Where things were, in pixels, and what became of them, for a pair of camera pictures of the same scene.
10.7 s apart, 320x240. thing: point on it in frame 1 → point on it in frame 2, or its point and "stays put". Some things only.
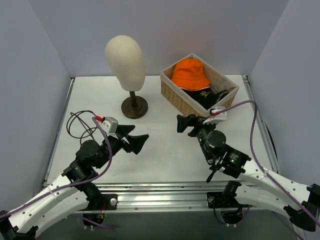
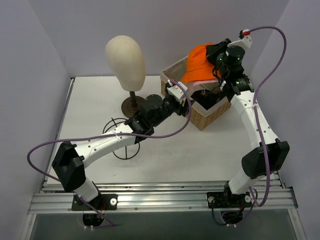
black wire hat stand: [85, 126] → [116, 126]
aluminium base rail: [167, 197] stays put
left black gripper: [122, 140] → [183, 108]
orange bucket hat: [189, 73] → [198, 68]
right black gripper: [194, 125] → [216, 52]
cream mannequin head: [125, 55] stays put
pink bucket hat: [195, 89] → [191, 84]
